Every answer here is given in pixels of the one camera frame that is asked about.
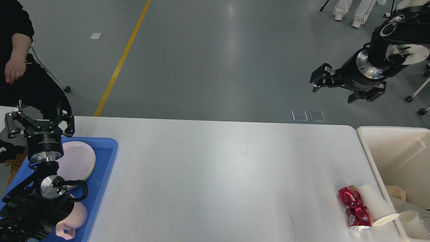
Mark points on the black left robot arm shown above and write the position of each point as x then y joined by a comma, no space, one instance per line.
34,207

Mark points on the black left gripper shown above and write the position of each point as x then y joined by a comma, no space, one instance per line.
42,145

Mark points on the yellow plate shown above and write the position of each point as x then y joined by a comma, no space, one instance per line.
88,162

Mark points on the clear plastic wrap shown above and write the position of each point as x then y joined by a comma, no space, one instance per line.
401,206

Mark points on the beige plastic bin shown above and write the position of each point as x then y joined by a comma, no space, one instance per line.
398,156

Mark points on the metal floor plates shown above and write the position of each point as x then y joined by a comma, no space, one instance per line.
305,116

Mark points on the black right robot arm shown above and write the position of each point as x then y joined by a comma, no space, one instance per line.
398,42

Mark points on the pink plate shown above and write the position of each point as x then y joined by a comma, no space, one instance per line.
70,167

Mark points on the blue plastic tray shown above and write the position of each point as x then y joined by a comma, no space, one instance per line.
105,152

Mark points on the seated person's hand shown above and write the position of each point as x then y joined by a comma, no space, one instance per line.
14,69

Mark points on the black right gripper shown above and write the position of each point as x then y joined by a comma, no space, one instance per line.
357,74

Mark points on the pink ribbed mug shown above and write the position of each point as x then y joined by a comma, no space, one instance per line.
67,227

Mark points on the white paper cup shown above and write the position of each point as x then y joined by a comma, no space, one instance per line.
378,208
413,226

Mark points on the brown paper bag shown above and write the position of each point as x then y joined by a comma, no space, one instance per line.
397,192

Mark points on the person in black clothes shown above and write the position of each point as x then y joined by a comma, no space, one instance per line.
22,78

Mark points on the crushed red wrapper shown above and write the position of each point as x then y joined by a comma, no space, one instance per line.
358,217

